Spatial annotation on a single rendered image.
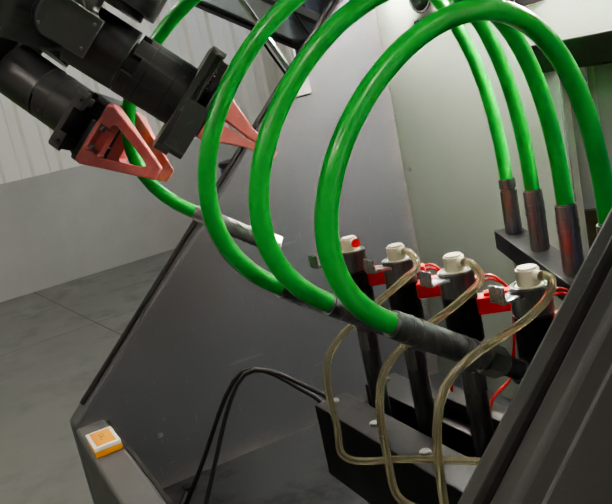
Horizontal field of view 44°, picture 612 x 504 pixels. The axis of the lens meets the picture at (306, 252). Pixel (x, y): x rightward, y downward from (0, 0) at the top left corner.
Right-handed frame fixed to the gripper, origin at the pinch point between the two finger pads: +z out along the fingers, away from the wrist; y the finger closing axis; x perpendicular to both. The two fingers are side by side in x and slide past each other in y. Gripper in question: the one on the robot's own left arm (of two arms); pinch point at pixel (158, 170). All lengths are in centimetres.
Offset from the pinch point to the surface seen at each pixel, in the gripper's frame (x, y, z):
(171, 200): 1.9, 1.1, 2.4
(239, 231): 1.0, 3.6, 9.5
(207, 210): -2.9, -17.5, 12.4
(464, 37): -27.8, 7.6, 17.3
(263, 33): -16.1, -15.8, 8.2
